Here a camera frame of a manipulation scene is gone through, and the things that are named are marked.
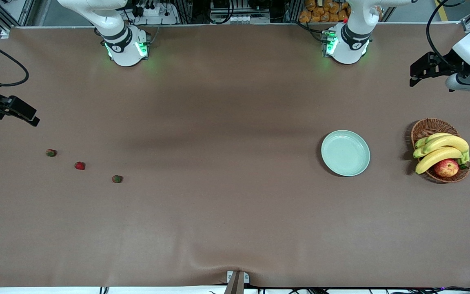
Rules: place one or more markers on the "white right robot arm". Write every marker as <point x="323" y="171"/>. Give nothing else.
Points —
<point x="120" y="41"/>

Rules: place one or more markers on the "brown wicker basket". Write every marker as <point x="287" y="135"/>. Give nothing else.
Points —
<point x="428" y="126"/>

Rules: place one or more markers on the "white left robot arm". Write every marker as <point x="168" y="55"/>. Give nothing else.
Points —
<point x="351" y="38"/>

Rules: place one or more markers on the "pale green round plate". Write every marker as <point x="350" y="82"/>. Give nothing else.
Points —
<point x="345" y="153"/>

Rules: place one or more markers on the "orange bread rolls pile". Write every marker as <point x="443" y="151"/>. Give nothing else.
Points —
<point x="320" y="12"/>

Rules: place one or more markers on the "yellow banana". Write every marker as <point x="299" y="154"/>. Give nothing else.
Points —
<point x="417" y="153"/>
<point x="435" y="157"/>
<point x="420" y="142"/>
<point x="447" y="143"/>

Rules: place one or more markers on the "red yellow apple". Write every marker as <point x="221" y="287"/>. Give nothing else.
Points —
<point x="446" y="168"/>

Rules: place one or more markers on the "red strawberry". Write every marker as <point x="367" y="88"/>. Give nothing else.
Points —
<point x="117" y="178"/>
<point x="51" y="152"/>
<point x="79" y="165"/>

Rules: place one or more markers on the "white power strip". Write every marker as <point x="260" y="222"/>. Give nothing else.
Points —
<point x="153" y="14"/>

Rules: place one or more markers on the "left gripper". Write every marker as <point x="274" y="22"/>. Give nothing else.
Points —
<point x="446" y="65"/>

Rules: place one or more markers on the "brown table cover mat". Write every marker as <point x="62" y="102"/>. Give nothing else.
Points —
<point x="218" y="224"/>

